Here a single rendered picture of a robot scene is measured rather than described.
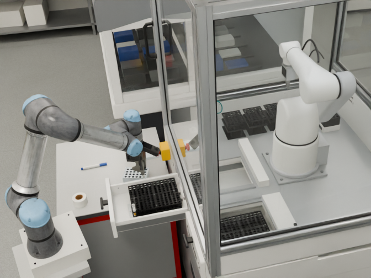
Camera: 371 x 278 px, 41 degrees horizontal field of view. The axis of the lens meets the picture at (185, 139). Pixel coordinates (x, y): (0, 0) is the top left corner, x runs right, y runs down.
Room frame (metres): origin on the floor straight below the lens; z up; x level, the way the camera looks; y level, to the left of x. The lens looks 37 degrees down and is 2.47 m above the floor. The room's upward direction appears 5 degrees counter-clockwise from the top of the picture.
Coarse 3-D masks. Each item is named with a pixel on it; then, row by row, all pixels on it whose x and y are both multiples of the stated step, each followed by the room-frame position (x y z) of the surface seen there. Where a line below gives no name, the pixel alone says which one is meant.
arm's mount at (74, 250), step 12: (60, 216) 1.65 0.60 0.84; (72, 216) 1.64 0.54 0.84; (60, 228) 1.57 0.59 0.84; (72, 228) 1.57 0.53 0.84; (24, 240) 1.52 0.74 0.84; (72, 240) 1.50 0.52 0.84; (84, 240) 1.49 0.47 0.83; (60, 252) 1.44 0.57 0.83; (72, 252) 1.44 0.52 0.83; (84, 252) 1.45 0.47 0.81; (36, 264) 1.38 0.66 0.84; (48, 264) 1.39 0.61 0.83; (60, 264) 1.41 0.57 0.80; (72, 264) 1.42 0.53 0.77; (36, 276) 1.36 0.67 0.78
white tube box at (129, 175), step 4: (128, 168) 2.01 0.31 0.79; (148, 168) 1.99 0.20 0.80; (124, 172) 1.98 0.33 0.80; (128, 172) 1.98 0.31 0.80; (132, 172) 1.97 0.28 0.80; (136, 172) 1.97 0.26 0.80; (148, 172) 1.97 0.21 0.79; (124, 176) 1.95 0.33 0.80; (128, 176) 1.95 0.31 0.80; (132, 176) 1.94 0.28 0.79; (136, 176) 1.94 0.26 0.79; (140, 176) 1.94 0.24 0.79; (148, 176) 1.96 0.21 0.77; (124, 180) 1.93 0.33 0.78; (128, 180) 1.93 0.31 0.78; (132, 180) 1.93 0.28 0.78
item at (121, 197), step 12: (144, 180) 1.79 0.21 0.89; (156, 180) 1.80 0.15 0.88; (120, 192) 1.77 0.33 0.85; (120, 204) 1.70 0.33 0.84; (120, 216) 1.62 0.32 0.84; (132, 216) 1.62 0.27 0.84; (144, 216) 1.55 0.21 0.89; (156, 216) 1.56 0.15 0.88; (168, 216) 1.56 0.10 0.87; (180, 216) 1.57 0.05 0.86; (120, 228) 1.53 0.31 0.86; (132, 228) 1.54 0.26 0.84
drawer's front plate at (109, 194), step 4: (108, 180) 1.77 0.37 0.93; (108, 184) 1.74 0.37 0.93; (108, 188) 1.72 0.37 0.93; (108, 192) 1.69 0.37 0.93; (108, 196) 1.66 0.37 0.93; (112, 196) 1.76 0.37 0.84; (108, 200) 1.64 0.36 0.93; (112, 200) 1.68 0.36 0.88; (108, 204) 1.61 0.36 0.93; (112, 204) 1.61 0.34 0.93; (112, 208) 1.58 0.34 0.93; (112, 212) 1.56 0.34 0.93; (112, 216) 1.54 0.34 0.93; (112, 220) 1.51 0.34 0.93; (112, 224) 1.51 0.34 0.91; (112, 228) 1.51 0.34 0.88; (116, 232) 1.51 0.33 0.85; (116, 236) 1.51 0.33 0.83
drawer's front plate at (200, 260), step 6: (186, 216) 1.51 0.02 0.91; (186, 222) 1.53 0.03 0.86; (192, 222) 1.46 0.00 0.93; (192, 228) 1.43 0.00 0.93; (192, 234) 1.40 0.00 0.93; (198, 240) 1.36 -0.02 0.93; (192, 246) 1.42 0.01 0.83; (198, 246) 1.33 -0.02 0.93; (198, 252) 1.30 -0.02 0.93; (198, 258) 1.29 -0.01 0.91; (198, 264) 1.30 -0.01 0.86; (204, 264) 1.25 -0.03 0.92; (204, 270) 1.25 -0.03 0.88; (204, 276) 1.25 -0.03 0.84
